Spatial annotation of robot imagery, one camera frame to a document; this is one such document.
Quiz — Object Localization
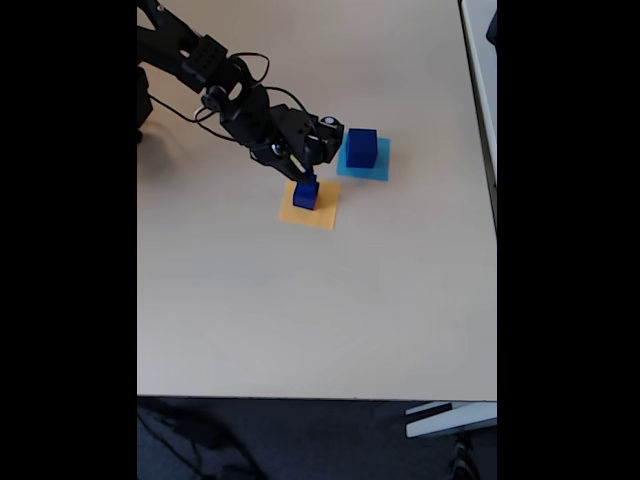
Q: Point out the medium blue cube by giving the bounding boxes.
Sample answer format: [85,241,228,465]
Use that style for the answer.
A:
[292,183,321,211]

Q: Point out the large blue cube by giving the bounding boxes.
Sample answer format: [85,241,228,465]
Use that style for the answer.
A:
[345,128,379,170]

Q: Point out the orange paper square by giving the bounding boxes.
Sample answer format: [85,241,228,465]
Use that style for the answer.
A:
[277,178,342,231]

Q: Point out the light blue paper square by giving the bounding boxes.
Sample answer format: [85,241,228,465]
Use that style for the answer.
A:
[335,137,392,183]

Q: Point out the white adjacent table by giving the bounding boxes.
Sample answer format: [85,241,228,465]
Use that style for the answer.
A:
[458,0,498,231]

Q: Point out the white table foot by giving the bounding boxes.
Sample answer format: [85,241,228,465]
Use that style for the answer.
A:
[403,400,498,440]

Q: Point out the black chair base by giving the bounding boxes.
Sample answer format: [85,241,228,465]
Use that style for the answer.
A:
[447,432,484,480]

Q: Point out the black camera box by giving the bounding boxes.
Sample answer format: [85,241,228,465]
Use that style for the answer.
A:
[272,103,346,166]

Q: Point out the black floor cable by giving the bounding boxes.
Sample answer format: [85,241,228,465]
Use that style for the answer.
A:
[137,402,261,480]

